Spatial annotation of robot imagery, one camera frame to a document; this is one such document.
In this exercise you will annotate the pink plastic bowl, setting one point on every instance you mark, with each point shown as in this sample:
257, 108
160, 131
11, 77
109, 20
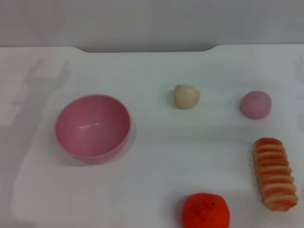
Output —
92, 133

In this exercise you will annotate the orange striped bread roll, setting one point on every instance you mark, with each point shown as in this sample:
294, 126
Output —
273, 173

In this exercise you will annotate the beige round bun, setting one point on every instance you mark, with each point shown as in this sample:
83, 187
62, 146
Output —
185, 97

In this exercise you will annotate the pink round bun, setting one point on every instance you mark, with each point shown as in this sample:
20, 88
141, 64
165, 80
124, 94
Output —
255, 105

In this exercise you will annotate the orange tangerine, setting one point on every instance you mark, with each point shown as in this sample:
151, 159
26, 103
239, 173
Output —
204, 211

